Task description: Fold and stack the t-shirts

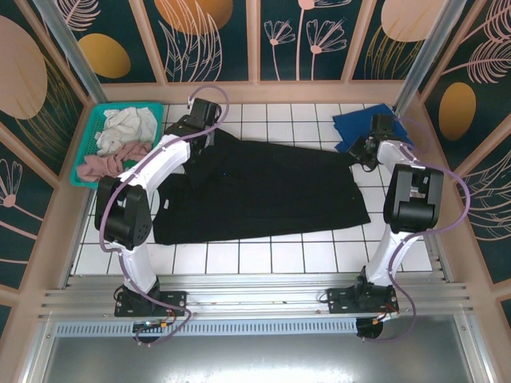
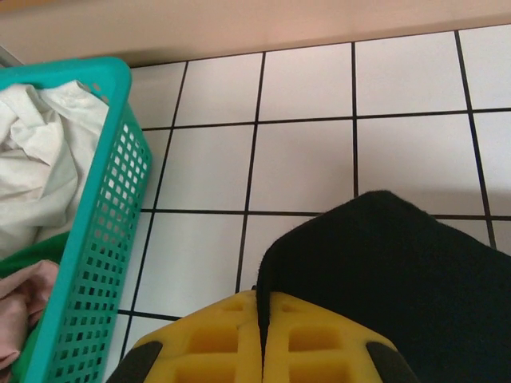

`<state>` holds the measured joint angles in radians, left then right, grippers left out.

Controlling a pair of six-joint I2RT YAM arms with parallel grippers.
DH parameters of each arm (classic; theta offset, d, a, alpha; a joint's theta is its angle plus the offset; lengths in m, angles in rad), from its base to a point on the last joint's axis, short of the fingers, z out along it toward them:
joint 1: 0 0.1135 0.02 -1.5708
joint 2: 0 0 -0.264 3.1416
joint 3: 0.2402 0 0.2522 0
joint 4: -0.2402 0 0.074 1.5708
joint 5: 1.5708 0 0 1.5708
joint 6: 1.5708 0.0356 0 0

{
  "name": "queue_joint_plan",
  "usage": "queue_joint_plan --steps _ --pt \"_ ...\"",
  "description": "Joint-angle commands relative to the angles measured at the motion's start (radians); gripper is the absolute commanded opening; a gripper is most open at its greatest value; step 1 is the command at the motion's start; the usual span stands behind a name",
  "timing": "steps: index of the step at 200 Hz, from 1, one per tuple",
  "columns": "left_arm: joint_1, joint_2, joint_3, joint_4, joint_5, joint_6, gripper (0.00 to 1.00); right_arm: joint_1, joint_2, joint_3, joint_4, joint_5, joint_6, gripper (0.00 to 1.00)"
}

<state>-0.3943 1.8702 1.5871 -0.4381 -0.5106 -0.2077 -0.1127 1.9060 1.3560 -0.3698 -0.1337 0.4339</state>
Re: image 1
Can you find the black mounting plate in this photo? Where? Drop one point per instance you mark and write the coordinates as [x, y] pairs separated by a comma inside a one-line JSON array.
[[175, 299], [339, 299]]

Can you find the white t-shirt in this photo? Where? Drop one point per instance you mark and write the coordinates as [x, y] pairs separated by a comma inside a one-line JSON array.
[[127, 127]]

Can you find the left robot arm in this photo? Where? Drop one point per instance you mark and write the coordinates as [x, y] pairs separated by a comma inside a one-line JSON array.
[[159, 163]]

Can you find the pink t-shirt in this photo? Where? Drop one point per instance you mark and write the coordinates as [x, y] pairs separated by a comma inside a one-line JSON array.
[[104, 165]]

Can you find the small green circuit board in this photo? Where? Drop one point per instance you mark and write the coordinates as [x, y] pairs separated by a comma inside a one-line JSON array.
[[151, 324]]

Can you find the left aluminium post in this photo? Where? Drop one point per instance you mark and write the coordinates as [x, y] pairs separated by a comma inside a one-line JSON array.
[[76, 60]]

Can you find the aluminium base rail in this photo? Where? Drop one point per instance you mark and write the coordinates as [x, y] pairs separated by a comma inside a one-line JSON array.
[[259, 295]]

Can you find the grey metal sheet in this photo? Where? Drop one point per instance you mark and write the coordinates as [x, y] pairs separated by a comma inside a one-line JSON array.
[[259, 359]]

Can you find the aluminium post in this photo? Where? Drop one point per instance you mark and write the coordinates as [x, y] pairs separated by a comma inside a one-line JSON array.
[[76, 60], [425, 60]]

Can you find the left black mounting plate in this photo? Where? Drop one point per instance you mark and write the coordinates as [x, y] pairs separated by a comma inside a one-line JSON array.
[[175, 299]]

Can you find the folded blue t-shirt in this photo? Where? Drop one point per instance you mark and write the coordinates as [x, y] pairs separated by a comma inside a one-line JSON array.
[[355, 123]]

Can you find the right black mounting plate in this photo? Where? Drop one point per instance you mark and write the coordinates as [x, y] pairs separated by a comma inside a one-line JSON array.
[[339, 299]]

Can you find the black t-shirt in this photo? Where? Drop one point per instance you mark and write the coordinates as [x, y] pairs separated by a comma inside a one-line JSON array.
[[259, 191]]

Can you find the right aluminium post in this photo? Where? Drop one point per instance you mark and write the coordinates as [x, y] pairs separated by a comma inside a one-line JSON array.
[[425, 60]]

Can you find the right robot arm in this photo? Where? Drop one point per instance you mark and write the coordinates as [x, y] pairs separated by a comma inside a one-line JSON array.
[[411, 199]]

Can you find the teal plastic basket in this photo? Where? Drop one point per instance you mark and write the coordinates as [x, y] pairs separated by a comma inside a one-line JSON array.
[[89, 127]]

